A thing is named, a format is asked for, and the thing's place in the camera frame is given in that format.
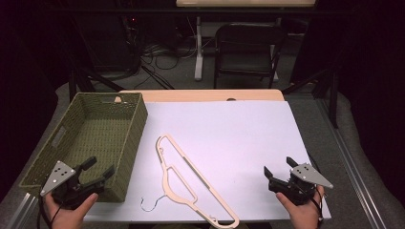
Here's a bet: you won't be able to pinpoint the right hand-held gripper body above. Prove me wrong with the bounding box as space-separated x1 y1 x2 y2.
267 162 334 206

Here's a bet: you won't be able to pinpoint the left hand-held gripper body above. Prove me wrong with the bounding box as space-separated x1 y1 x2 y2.
39 160 106 211

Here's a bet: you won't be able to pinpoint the green woven basket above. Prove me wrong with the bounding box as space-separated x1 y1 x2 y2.
18 92 149 203

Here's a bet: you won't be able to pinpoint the beige clothes hanger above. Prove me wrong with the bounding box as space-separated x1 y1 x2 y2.
140 134 241 229

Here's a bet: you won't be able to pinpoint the person's right hand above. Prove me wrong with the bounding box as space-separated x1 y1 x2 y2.
275 185 325 229

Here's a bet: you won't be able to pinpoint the person's left hand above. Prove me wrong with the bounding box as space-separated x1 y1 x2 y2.
44 192 99 229

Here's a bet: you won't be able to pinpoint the white mat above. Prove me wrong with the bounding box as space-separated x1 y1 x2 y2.
83 100 332 222

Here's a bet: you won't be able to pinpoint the black metal stand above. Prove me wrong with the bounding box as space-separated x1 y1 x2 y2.
281 68 340 130
68 65 126 94

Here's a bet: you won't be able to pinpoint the black folding chair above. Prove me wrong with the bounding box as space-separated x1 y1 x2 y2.
213 23 287 90

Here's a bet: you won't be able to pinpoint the white table leg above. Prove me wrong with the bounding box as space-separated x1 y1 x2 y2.
194 16 204 82

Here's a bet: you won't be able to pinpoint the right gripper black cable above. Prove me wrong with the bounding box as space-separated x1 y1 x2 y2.
309 185 325 222

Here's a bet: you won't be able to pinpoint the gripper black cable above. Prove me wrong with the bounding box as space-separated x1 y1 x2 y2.
37 194 63 229
309 185 325 222

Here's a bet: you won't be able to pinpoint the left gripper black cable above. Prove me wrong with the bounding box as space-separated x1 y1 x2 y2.
37 194 63 229

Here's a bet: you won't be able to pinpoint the aluminium rail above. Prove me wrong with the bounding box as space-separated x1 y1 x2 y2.
6 192 39 229
314 98 388 229

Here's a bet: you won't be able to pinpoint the black cables on floor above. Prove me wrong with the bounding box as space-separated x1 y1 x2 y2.
132 42 199 91

